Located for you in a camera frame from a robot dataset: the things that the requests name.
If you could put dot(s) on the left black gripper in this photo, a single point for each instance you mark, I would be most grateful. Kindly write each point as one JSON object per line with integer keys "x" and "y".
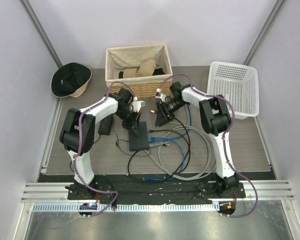
{"x": 133, "y": 123}

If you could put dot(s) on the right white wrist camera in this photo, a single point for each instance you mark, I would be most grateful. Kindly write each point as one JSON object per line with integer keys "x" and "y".
{"x": 159, "y": 95}

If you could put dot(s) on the black power adapter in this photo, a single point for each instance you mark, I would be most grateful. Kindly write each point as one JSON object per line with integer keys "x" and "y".
{"x": 105, "y": 126}

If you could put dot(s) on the white plastic perforated basket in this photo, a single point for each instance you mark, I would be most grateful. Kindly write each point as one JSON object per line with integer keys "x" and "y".
{"x": 237, "y": 83}

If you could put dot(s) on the wicker basket with liner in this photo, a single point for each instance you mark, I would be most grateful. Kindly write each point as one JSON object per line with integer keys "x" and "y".
{"x": 117, "y": 59}

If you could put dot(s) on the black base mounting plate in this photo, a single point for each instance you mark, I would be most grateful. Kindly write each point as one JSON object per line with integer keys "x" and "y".
{"x": 135, "y": 191}

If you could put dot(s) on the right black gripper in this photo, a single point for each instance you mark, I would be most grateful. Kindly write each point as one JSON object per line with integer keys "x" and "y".
{"x": 163, "y": 115}

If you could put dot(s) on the beige cap in basket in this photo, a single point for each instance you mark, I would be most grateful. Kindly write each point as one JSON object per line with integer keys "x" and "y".
{"x": 146, "y": 69}

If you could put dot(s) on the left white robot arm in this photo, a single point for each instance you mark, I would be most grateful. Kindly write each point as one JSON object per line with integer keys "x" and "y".
{"x": 78, "y": 130}

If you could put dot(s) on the black network switch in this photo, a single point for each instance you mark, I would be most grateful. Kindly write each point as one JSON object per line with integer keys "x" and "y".
{"x": 140, "y": 141}

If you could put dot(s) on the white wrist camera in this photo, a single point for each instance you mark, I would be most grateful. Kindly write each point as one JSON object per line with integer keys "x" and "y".
{"x": 159, "y": 95}
{"x": 137, "y": 105}

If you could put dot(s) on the black and beige bucket hat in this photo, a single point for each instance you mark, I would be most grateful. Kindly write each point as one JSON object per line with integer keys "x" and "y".
{"x": 70, "y": 80}

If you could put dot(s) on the white slotted cable duct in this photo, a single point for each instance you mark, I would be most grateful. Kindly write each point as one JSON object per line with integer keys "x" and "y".
{"x": 86, "y": 207}

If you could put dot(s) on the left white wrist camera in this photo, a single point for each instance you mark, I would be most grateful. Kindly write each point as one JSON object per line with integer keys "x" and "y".
{"x": 137, "y": 105}

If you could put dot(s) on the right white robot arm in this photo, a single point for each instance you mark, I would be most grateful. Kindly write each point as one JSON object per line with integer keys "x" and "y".
{"x": 215, "y": 120}

